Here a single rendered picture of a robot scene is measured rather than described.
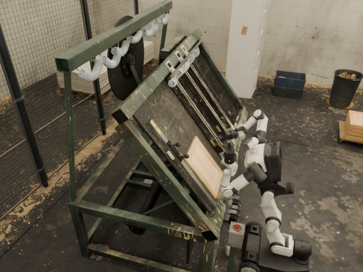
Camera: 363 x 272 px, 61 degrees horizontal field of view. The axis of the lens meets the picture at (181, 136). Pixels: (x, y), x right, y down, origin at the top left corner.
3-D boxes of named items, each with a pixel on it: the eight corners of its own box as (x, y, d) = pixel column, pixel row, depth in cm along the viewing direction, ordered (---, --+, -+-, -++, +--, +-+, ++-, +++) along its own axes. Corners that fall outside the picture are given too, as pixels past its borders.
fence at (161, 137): (212, 208, 267) (215, 207, 265) (146, 123, 238) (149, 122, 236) (213, 204, 271) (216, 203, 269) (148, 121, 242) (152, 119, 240)
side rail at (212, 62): (236, 111, 420) (242, 108, 414) (190, 42, 386) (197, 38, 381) (236, 109, 426) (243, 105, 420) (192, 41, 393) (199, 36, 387)
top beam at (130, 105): (119, 125, 213) (129, 120, 208) (110, 114, 210) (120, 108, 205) (196, 38, 390) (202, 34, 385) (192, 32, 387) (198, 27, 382)
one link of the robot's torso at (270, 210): (282, 216, 300) (277, 179, 278) (281, 230, 286) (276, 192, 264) (266, 216, 306) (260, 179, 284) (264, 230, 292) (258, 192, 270)
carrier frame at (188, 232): (209, 293, 294) (215, 237, 248) (81, 256, 326) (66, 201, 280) (239, 158, 470) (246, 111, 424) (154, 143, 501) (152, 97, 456)
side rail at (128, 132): (199, 232, 250) (210, 229, 244) (113, 128, 217) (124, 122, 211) (201, 226, 255) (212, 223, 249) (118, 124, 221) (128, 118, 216)
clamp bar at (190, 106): (224, 163, 318) (244, 155, 306) (156, 68, 282) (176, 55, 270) (226, 157, 326) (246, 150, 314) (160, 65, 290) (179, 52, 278)
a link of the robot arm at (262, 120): (264, 107, 284) (262, 128, 275) (271, 114, 292) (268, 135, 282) (254, 110, 292) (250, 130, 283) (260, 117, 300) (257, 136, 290)
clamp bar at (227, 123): (231, 138, 357) (249, 130, 345) (173, 52, 322) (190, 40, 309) (233, 134, 365) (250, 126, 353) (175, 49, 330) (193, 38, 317)
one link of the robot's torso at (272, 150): (287, 165, 277) (278, 132, 262) (287, 190, 250) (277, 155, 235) (255, 169, 290) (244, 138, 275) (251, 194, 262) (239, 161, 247)
